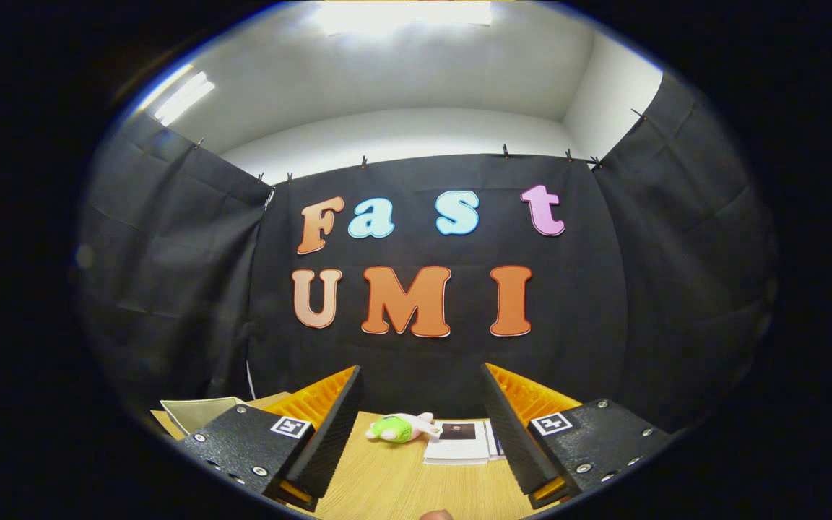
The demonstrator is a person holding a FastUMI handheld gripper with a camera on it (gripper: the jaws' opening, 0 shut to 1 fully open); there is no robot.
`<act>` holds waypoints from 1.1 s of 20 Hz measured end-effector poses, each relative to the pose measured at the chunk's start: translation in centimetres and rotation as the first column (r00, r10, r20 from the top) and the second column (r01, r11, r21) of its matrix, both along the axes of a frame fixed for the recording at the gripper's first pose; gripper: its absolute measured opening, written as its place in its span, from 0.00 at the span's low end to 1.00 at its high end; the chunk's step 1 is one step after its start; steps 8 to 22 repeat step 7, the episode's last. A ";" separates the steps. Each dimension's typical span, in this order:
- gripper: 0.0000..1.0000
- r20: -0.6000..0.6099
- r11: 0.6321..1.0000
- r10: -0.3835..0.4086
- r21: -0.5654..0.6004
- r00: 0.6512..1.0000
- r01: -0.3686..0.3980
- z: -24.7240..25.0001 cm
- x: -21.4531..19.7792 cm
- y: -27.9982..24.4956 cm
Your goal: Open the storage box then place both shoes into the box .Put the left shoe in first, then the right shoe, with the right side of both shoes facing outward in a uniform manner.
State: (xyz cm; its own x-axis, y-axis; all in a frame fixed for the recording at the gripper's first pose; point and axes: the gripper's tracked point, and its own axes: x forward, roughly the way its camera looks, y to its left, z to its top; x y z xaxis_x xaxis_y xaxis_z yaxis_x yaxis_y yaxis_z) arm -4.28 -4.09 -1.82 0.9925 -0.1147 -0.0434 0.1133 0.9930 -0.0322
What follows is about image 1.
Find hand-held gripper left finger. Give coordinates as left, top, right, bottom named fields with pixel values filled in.
left=178, top=365, right=364, bottom=514

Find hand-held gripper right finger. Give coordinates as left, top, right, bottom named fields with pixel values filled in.
left=481, top=363, right=677, bottom=510

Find beige fabric storage box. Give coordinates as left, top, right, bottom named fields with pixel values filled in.
left=160, top=396, right=247, bottom=436

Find white open book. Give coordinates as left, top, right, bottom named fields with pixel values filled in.
left=423, top=420, right=507, bottom=465

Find green and pink plush toy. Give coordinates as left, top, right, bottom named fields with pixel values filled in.
left=365, top=412, right=443, bottom=444

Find black backdrop cloth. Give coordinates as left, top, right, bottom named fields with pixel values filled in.
left=73, top=72, right=778, bottom=434

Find narrow ceiling light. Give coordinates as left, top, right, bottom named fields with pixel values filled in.
left=152, top=71, right=216, bottom=127

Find large ceiling light panel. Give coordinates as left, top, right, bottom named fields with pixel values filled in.
left=315, top=0, right=493, bottom=35

